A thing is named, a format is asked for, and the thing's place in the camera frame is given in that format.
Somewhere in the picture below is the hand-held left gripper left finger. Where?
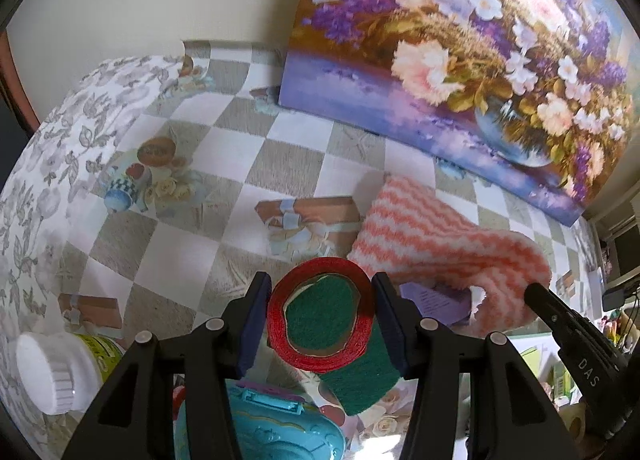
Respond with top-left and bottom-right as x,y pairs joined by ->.
62,271 -> 273,460

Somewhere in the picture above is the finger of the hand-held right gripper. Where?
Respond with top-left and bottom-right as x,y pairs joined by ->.
524,282 -> 632,441

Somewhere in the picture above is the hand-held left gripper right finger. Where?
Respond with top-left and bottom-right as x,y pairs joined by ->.
372,272 -> 563,460

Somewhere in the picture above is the red ribbon roll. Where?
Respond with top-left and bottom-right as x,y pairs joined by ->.
266,257 -> 375,372

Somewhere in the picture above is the green scouring pad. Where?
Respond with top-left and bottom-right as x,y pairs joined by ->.
285,275 -> 403,417

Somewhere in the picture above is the pink white striped cloth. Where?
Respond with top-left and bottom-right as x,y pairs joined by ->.
346,175 -> 552,336

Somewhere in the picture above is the white box with teal edge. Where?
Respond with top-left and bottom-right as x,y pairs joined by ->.
502,334 -> 576,408

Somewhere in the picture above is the cluttered background shelf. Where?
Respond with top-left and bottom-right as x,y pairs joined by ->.
597,220 -> 640,356

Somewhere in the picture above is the beige tape roll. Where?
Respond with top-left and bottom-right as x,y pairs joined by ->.
560,402 -> 587,442

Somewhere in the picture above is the turquoise plastic toy case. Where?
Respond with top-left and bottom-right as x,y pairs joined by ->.
175,379 -> 347,460

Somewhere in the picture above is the checkered printed oilcloth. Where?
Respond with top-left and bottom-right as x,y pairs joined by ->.
40,40 -> 601,460

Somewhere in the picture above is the white plastic bottle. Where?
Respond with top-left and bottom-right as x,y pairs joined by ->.
15,331 -> 127,416

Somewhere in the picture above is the grey leaf print tablecloth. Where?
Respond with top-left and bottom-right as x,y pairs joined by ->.
0,54 -> 186,441

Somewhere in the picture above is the flower painting canvas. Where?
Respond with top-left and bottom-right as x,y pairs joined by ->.
279,0 -> 636,227

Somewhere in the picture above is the reddish brown curved frame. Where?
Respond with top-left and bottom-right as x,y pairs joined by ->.
0,30 -> 39,133

